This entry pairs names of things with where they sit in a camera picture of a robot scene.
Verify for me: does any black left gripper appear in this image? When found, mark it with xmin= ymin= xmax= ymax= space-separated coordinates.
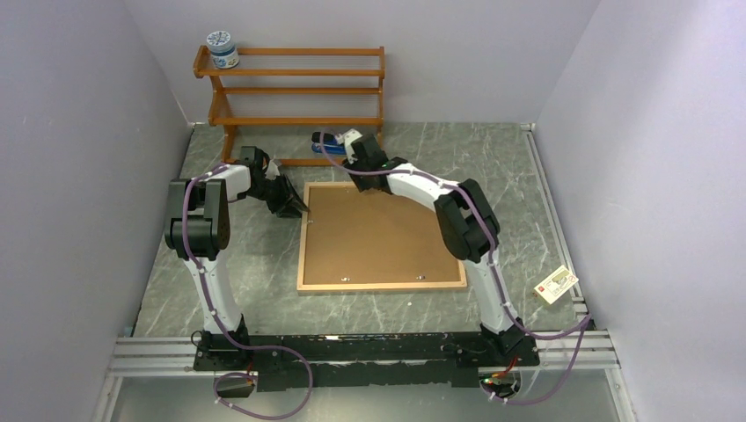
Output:
xmin=244 ymin=175 xmax=309 ymax=220

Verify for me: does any aluminium rail frame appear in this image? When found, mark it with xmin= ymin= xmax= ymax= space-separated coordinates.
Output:
xmin=109 ymin=123 xmax=619 ymax=421

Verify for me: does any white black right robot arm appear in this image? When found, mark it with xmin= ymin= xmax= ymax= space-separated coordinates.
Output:
xmin=339 ymin=129 xmax=538 ymax=365

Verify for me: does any light wooden picture frame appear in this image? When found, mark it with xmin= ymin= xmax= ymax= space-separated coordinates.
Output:
xmin=296 ymin=180 xmax=469 ymax=294

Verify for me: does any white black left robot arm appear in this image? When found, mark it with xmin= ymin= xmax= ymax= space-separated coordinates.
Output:
xmin=164 ymin=146 xmax=309 ymax=369

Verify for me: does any blue black stapler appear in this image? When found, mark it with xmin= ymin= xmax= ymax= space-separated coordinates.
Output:
xmin=311 ymin=131 xmax=347 ymax=156

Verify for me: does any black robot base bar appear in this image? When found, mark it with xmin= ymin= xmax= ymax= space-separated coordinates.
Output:
xmin=193 ymin=331 xmax=540 ymax=392

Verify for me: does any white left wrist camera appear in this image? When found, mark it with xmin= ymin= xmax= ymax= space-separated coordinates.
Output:
xmin=263 ymin=159 xmax=281 ymax=180

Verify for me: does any white blue lidded jar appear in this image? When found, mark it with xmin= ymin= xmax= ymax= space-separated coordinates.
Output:
xmin=206 ymin=30 xmax=239 ymax=69

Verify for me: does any small white red box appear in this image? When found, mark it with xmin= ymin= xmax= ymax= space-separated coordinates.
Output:
xmin=534 ymin=266 xmax=579 ymax=304

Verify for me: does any orange wooden shelf rack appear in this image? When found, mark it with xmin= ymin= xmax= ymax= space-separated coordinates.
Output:
xmin=193 ymin=45 xmax=386 ymax=162

